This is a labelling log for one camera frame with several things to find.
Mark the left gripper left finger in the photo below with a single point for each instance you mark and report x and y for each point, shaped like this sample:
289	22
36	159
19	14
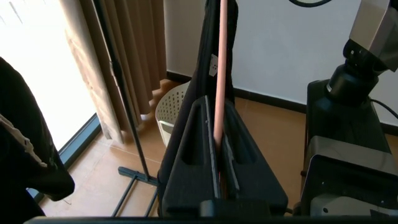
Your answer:
189	183

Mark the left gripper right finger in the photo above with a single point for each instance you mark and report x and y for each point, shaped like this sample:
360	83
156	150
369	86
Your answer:
261	186

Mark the black garment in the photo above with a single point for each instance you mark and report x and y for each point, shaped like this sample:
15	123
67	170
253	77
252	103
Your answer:
202	77
18	109

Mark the pink clothes hanger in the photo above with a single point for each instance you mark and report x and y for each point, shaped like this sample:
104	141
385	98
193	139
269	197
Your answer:
221	62

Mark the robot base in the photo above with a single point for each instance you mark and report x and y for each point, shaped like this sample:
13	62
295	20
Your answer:
342	130

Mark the white laundry basket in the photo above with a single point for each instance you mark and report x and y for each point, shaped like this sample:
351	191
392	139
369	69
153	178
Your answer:
171	105

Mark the black clothes rack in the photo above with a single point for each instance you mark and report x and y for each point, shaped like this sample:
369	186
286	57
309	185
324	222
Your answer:
124	93

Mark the brown curtain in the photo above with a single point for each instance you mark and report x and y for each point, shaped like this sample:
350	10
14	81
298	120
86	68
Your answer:
140	46

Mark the window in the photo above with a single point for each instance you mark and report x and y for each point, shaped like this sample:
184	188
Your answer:
31	46

